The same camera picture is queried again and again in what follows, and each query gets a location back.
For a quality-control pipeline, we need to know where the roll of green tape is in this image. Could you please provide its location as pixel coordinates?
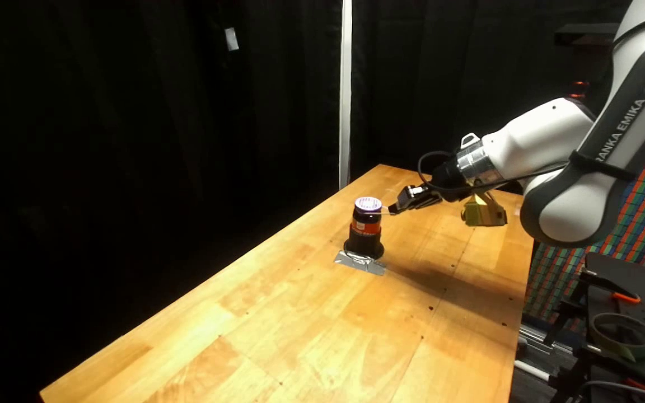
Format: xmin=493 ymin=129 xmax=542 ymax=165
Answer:
xmin=588 ymin=312 xmax=645 ymax=362

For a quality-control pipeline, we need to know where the orange clamp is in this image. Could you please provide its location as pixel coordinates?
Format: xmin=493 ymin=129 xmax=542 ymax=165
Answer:
xmin=580 ymin=269 xmax=643 ymax=306

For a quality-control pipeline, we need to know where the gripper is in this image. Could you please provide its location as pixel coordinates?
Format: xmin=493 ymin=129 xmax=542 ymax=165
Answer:
xmin=387 ymin=158 xmax=466 ymax=215

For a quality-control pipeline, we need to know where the white vertical pole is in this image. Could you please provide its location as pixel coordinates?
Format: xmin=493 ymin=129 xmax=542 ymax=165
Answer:
xmin=338 ymin=0 xmax=353 ymax=191

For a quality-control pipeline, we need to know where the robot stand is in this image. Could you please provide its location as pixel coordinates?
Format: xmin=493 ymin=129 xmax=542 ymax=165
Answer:
xmin=516 ymin=252 xmax=645 ymax=403

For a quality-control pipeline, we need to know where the silver tape patch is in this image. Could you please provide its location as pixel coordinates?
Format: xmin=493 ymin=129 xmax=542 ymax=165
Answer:
xmin=334 ymin=250 xmax=387 ymax=276

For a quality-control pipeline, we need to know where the black shelf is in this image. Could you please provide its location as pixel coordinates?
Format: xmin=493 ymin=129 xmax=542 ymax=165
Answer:
xmin=554 ymin=22 xmax=621 ymax=48

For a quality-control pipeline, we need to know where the olive wedge block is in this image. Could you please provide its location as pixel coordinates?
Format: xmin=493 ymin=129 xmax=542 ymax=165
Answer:
xmin=461 ymin=193 xmax=508 ymax=228

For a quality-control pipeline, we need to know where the black curtain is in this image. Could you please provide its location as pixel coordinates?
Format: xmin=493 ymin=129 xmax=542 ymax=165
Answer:
xmin=0 ymin=0 xmax=631 ymax=403

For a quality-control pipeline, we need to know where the dark bottle with white cap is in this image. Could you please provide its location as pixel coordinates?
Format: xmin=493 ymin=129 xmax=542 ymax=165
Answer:
xmin=349 ymin=196 xmax=384 ymax=242

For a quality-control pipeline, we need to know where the black round bottle holder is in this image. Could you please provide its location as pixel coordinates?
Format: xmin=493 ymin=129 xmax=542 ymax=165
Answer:
xmin=343 ymin=234 xmax=386 ymax=261

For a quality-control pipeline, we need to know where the multicoloured checkered panel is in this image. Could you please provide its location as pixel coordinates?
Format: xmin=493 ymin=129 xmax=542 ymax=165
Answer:
xmin=523 ymin=118 xmax=645 ymax=325

